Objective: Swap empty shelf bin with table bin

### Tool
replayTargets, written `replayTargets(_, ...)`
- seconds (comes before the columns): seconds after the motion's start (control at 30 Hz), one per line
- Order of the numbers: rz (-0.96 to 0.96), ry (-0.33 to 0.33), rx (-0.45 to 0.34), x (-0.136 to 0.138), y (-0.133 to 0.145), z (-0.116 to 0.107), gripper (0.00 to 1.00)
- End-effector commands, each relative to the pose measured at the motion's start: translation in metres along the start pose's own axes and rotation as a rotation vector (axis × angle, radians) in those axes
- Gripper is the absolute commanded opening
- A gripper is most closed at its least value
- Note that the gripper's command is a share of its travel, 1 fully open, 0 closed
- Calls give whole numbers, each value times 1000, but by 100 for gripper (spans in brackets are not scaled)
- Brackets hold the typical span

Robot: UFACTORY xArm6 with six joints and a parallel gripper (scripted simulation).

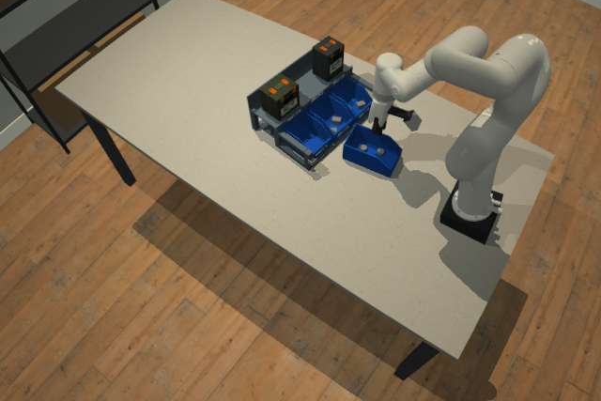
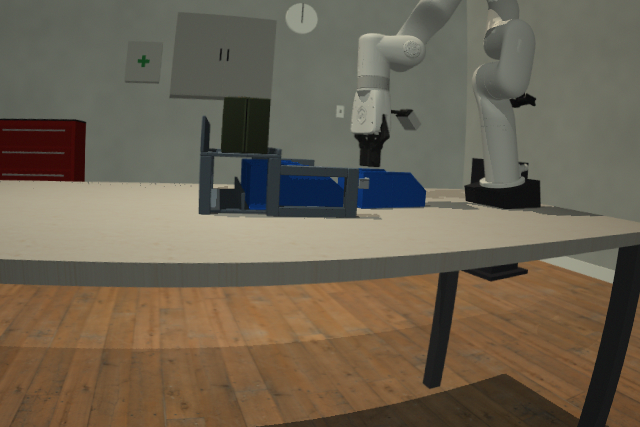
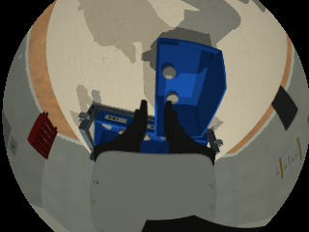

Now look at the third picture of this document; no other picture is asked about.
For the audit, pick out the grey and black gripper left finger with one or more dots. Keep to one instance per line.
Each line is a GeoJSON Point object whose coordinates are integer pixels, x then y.
{"type": "Point", "coordinates": [129, 140]}

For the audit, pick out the blue bin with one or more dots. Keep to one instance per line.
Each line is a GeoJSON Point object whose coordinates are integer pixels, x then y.
{"type": "Point", "coordinates": [101, 133]}
{"type": "Point", "coordinates": [156, 145]}
{"type": "Point", "coordinates": [202, 139]}
{"type": "Point", "coordinates": [200, 84]}

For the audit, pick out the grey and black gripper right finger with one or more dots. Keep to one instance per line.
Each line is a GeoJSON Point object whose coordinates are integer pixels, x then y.
{"type": "Point", "coordinates": [178, 140]}

